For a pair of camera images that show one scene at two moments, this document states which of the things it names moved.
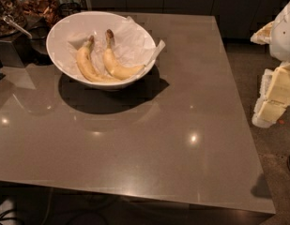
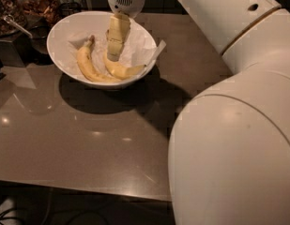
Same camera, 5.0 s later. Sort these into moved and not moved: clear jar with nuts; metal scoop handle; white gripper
Moved: white gripper
Not moved: metal scoop handle; clear jar with nuts
